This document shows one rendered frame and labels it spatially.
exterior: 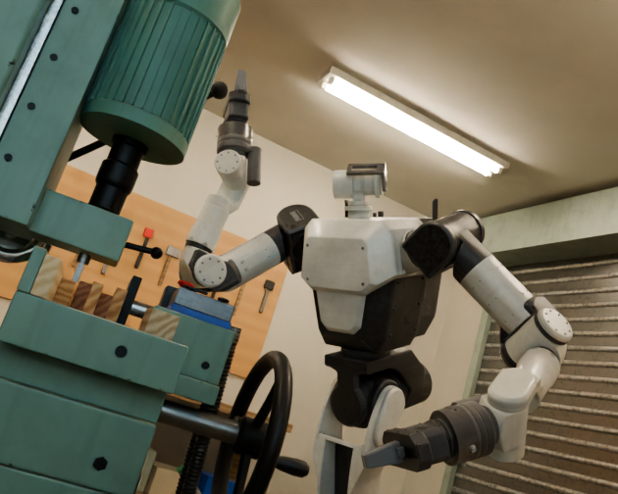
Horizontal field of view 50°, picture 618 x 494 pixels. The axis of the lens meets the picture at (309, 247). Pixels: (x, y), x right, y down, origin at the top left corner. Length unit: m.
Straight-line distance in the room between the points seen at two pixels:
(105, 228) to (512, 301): 0.78
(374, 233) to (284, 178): 3.47
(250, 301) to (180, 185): 0.92
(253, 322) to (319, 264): 3.15
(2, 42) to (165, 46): 0.23
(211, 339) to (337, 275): 0.49
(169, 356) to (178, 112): 0.42
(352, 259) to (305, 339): 3.39
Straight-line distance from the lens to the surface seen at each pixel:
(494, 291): 1.38
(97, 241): 1.06
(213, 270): 1.55
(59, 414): 0.87
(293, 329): 4.80
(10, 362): 0.89
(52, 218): 1.07
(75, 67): 1.10
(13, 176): 1.05
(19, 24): 1.09
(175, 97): 1.09
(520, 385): 1.17
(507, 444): 1.16
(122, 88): 1.09
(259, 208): 4.77
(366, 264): 1.44
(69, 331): 0.83
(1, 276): 4.38
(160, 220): 4.53
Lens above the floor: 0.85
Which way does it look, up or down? 15 degrees up
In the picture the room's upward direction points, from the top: 17 degrees clockwise
